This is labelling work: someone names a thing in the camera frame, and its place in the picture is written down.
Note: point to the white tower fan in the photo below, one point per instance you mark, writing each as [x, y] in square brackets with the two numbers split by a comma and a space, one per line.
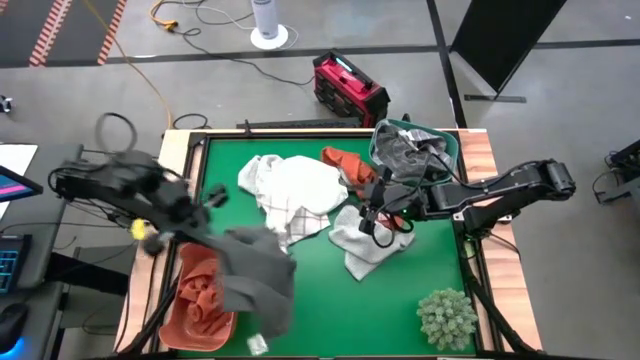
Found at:
[267, 20]

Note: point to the white paper sheet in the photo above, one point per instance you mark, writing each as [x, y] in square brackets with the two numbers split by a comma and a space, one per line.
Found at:
[17, 155]

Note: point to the orange plastic basket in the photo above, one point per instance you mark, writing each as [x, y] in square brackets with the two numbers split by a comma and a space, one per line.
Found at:
[172, 330]

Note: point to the grey desk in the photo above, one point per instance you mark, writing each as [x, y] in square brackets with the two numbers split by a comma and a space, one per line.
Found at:
[55, 230]

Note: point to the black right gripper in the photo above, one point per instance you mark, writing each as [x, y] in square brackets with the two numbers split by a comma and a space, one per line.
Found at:
[407, 200]

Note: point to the green plastic basket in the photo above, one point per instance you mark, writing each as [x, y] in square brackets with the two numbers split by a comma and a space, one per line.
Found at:
[454, 150]

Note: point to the black orange-striped floor mat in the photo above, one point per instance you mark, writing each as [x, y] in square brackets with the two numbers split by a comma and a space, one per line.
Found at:
[80, 30]

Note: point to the red black toolbox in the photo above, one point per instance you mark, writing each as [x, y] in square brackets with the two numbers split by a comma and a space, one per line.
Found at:
[345, 85]

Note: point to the black divider panel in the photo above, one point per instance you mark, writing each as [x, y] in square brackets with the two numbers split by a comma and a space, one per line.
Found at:
[505, 40]

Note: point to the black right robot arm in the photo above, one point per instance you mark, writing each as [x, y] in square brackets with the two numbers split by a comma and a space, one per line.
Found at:
[500, 192]

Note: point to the artificial green plant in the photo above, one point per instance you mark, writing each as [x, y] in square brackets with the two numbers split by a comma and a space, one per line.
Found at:
[447, 320]

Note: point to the light grey waffle towel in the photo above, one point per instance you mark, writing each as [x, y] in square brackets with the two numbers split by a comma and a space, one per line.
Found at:
[360, 250]

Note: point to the black frame strut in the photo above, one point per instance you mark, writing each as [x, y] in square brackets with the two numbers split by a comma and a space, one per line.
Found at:
[500, 310]
[150, 320]

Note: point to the orange towel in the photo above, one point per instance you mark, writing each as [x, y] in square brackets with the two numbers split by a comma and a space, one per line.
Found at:
[350, 167]
[200, 300]

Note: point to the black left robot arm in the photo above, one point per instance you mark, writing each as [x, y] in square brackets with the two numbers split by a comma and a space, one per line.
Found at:
[115, 180]

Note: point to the dark grey waffle towel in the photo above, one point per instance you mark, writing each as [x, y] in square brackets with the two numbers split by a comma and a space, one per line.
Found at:
[260, 280]

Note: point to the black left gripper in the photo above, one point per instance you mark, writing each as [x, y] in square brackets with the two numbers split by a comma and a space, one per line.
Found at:
[187, 212]

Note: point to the black computer mouse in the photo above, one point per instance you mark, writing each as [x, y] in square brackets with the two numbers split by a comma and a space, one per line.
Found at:
[12, 322]

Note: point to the white red-striped towel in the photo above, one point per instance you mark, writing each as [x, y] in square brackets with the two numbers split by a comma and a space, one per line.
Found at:
[280, 220]

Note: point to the tablet screen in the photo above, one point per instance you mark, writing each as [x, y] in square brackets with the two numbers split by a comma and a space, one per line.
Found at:
[15, 187]

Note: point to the black keyboard blue keys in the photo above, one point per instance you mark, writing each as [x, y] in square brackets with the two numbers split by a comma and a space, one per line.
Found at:
[12, 265]

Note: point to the grey checked towel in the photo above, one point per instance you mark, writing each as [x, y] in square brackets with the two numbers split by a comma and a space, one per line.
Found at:
[400, 160]

